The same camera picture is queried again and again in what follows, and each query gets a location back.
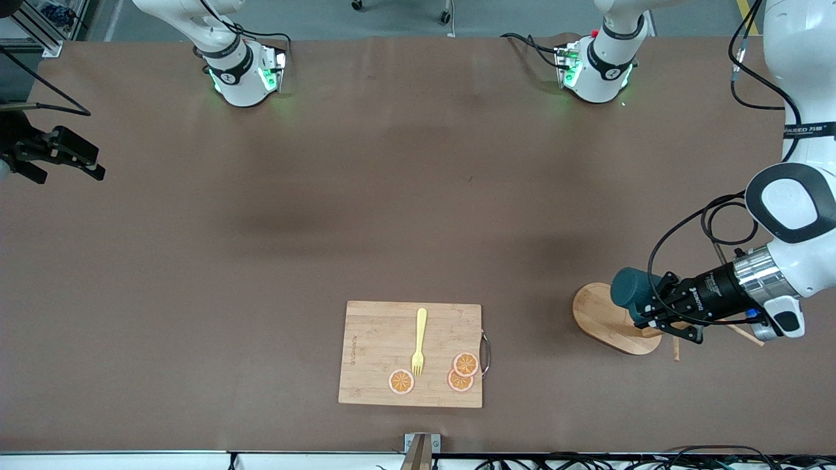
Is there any black arm base cable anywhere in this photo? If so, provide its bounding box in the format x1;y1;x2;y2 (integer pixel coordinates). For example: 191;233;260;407
199;0;293;56
500;31;564;70

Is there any yellow plastic fork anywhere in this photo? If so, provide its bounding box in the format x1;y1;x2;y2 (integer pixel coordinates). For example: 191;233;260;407
411;308;428;378

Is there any aluminium frame profile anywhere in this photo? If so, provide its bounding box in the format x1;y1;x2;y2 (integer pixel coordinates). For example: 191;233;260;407
12;0;64;58

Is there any black right arm base cable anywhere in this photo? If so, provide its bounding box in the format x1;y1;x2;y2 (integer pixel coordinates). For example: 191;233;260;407
199;0;293;56

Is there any wooden mug tree rack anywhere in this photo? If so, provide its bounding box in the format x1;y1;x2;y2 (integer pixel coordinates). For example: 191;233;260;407
573;282;765;362

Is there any bamboo cutting board metal handle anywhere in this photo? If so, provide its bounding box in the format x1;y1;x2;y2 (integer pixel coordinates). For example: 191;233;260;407
338;300;492;409

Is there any aluminium post with bracket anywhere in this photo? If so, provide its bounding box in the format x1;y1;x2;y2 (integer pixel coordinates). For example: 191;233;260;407
400;433;442;470

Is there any teal cup yellow inside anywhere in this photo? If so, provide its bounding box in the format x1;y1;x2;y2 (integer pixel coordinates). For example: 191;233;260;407
611;266;666;313

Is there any black left arm base cable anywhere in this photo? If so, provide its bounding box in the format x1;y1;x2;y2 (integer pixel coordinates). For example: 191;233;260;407
500;31;564;70

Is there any brown table cover mat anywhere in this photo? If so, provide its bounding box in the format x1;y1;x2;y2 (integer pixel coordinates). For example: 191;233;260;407
0;34;836;454

